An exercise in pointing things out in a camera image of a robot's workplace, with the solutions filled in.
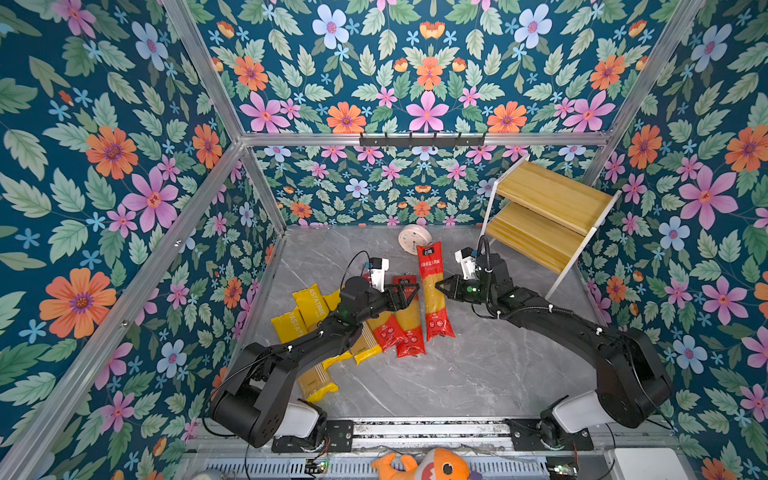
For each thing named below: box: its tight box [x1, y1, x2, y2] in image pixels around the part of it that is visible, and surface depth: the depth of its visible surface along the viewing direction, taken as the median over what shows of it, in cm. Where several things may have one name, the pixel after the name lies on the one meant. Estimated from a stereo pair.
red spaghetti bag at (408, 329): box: [393, 275, 426, 358], surface depth 90 cm
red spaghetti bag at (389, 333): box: [374, 314, 406, 352], surface depth 90 cm
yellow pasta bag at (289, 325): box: [271, 307, 309, 344], surface depth 94 cm
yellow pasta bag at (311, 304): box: [292, 283, 329, 332], surface depth 100 cm
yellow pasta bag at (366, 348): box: [322, 313, 393, 370], surface depth 88 cm
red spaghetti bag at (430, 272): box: [416, 241, 456, 342], surface depth 85 cm
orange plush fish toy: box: [371, 448, 482, 480], surface depth 66 cm
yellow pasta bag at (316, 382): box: [297, 349, 353, 403], surface depth 82 cm
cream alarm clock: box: [398, 224, 433, 255], surface depth 107 cm
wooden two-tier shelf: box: [479, 154, 623, 301], surface depth 88 cm
